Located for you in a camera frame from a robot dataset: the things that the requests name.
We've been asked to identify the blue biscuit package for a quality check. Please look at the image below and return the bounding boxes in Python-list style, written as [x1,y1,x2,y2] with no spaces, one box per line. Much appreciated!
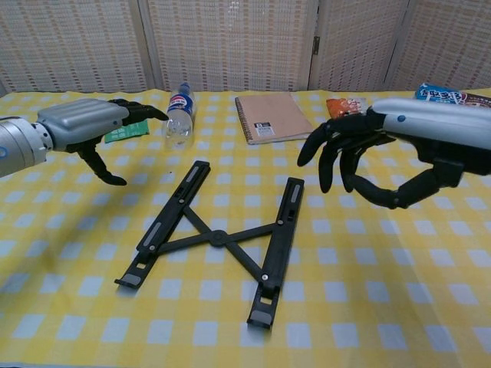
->
[414,82,491,109]

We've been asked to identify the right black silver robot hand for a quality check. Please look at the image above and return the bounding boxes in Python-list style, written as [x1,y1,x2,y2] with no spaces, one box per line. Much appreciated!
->
[297,97,491,211]

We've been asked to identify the orange white snack packet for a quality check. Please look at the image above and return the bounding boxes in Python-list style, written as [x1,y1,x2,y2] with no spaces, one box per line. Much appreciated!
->
[325,96,369,120]

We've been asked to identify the green paper packet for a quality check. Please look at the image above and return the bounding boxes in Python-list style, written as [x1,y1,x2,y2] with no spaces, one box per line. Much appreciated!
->
[104,121,150,144]

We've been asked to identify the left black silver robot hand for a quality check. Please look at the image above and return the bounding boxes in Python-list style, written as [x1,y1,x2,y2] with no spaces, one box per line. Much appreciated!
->
[36,98,170,187]

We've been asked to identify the bamboo folding screen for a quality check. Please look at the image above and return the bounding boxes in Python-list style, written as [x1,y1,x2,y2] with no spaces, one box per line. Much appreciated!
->
[0,0,491,95]

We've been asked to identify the black folding laptop stand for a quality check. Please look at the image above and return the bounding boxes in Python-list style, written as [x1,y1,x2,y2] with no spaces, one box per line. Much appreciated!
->
[114,160,306,330]

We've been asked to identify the clear Pepsi plastic bottle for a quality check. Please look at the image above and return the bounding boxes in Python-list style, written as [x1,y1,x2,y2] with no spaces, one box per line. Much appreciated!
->
[161,81,197,151]

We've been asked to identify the brown spiral notebook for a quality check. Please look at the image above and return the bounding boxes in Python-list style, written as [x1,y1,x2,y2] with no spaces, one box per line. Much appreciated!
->
[234,93,316,146]

